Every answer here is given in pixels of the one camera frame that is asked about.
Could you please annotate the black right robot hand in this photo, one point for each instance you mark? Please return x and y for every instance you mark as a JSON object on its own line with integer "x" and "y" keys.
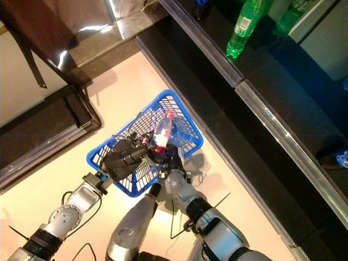
{"x": 174, "y": 163}

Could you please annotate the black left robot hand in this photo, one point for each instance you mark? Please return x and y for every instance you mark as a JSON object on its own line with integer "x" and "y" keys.
{"x": 122, "y": 160}

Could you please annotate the clear water bottle red label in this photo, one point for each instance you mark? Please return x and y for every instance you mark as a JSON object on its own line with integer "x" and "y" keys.
{"x": 163, "y": 136}

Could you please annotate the blue plastic shopping basket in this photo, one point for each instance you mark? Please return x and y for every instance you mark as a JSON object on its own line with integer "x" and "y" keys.
{"x": 174, "y": 100}

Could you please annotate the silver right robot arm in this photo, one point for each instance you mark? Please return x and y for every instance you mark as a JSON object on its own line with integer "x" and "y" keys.
{"x": 217, "y": 231}

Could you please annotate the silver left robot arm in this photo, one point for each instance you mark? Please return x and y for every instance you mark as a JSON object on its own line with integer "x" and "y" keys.
{"x": 68, "y": 214}

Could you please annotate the black low shelf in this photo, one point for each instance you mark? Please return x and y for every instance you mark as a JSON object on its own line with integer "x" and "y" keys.
{"x": 217, "y": 114}

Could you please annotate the silver left robot leg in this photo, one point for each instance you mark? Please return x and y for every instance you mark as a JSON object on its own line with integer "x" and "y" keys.
{"x": 130, "y": 231}

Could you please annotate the black low display cabinet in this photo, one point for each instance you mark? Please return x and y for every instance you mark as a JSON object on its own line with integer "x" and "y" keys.
{"x": 40, "y": 122}

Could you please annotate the black robot waist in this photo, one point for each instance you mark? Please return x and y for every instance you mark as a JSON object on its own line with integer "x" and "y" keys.
{"x": 152, "y": 257}

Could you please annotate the white display board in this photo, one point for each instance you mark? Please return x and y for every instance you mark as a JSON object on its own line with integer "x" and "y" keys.
{"x": 21, "y": 89}

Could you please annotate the black diagonal strut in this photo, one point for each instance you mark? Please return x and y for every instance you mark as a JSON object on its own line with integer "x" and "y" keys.
{"x": 35, "y": 70}

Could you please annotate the black drinks shelf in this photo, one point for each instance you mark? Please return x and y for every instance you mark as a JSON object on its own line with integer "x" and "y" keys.
{"x": 285, "y": 89}

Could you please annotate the green Sprite bottle yellow cap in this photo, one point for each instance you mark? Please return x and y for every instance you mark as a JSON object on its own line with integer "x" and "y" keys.
{"x": 242, "y": 27}
{"x": 292, "y": 13}

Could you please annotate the clear plastic price rail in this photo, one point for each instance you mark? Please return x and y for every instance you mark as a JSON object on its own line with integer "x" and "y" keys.
{"x": 204, "y": 46}
{"x": 293, "y": 152}
{"x": 40, "y": 155}

